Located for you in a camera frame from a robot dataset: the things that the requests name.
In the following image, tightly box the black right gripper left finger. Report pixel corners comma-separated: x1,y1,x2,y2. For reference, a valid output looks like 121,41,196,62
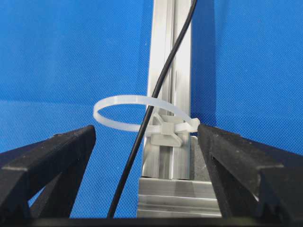
0,125,96,219

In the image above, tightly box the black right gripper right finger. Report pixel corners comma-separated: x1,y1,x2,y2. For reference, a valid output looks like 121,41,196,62
198,124,303,219

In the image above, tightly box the black wire with plug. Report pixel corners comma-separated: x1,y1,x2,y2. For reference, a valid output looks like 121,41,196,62
107,0,198,218

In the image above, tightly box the white zip tie loop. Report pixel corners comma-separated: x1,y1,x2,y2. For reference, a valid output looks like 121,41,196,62
93,95,200,148

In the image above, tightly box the blue table cloth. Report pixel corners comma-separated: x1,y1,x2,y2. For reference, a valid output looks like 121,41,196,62
0,0,303,218

